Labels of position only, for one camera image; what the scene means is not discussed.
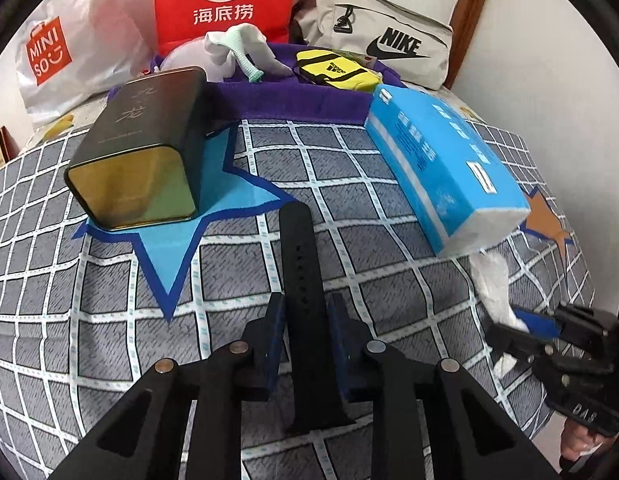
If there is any dark green tin box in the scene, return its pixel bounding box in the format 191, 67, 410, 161
64, 67, 206, 231

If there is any green packet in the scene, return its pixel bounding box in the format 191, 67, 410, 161
344, 51, 377, 70

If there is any beige Nike bag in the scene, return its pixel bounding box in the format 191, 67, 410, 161
292, 0, 453, 90

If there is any white tissue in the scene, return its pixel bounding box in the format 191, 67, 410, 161
469, 249, 531, 378

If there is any white Miniso plastic bag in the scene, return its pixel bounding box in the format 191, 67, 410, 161
16, 0, 152, 128

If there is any grey checked bed sheet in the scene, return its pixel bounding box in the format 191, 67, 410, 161
0, 103, 594, 479

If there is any right hand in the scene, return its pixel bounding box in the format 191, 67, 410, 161
560, 419, 617, 462

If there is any yellow adidas pouch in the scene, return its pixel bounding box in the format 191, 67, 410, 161
293, 49, 382, 93

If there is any white glove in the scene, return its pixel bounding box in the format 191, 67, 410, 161
204, 23, 292, 78

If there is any blue tissue pack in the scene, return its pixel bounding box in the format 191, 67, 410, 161
365, 84, 531, 258

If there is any purple towel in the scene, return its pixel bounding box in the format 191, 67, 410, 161
106, 41, 408, 131

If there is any green yellow sponge pack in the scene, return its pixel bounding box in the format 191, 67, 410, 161
229, 32, 264, 82

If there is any black watch strap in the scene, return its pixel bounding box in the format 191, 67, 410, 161
278, 200, 357, 437

